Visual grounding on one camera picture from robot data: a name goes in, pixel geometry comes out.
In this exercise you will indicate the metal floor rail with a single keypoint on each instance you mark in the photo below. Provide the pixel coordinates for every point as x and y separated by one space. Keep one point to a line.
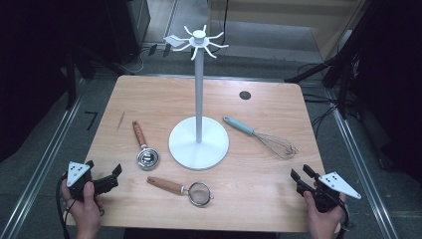
40 172
361 172

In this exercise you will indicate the person's right hand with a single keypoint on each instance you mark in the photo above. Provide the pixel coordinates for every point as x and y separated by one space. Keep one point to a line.
325 224

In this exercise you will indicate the black cabinet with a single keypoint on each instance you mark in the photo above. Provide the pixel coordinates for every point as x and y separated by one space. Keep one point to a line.
127 30

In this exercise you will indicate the dark round table grommet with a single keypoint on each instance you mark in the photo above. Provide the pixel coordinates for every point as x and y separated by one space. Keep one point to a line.
245 95

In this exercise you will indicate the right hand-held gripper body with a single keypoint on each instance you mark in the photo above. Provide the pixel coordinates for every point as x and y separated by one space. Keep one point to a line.
336 184

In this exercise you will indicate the person's left hand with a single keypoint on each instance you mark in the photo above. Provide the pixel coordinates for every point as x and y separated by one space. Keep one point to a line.
86 212

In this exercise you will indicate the white utensil rack stand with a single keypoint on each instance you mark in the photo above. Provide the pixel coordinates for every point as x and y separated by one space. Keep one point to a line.
199 149

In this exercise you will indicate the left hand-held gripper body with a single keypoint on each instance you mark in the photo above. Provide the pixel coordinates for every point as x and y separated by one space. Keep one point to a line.
78 172

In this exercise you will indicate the black metal stand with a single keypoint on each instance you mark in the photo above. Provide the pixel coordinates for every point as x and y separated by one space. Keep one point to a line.
345 66
70 83

